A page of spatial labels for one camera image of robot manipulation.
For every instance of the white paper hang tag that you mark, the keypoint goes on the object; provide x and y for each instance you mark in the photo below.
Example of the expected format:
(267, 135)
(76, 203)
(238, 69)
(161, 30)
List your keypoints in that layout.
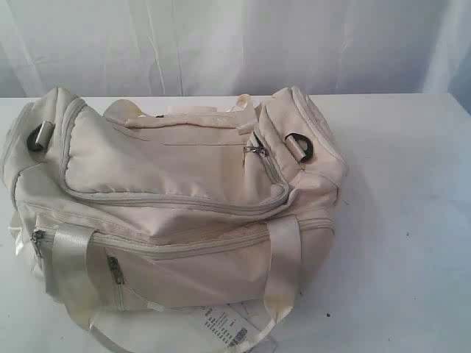
(226, 325)

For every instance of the beige duffel bag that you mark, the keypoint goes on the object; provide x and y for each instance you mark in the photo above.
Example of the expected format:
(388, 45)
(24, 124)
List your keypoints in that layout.
(135, 221)

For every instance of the white backdrop curtain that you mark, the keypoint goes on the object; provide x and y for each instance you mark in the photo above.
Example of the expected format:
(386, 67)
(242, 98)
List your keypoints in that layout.
(202, 48)

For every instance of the metal zipper pull with ring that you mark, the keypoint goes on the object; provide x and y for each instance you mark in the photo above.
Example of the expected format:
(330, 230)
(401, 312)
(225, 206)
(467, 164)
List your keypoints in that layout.
(259, 150)

